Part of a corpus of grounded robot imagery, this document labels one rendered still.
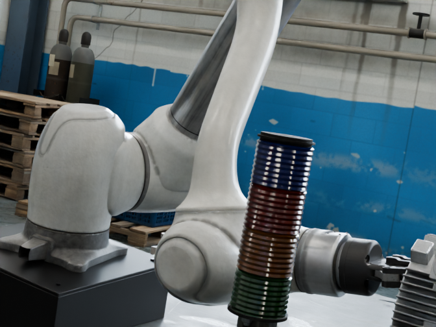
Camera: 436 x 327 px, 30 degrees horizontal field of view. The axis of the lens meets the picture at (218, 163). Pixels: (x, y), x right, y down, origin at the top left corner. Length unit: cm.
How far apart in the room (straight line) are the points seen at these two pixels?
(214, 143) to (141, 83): 726
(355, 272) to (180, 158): 54
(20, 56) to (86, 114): 749
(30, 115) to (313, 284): 633
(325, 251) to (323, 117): 615
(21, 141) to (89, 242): 587
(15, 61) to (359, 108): 381
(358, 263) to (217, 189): 21
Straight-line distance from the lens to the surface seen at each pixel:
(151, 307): 156
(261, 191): 82
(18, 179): 739
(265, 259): 82
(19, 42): 897
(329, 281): 109
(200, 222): 98
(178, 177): 154
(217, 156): 102
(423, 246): 104
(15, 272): 142
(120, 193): 149
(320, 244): 110
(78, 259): 146
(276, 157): 81
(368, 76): 709
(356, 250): 109
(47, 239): 147
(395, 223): 698
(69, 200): 145
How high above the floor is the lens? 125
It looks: 5 degrees down
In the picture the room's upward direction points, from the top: 9 degrees clockwise
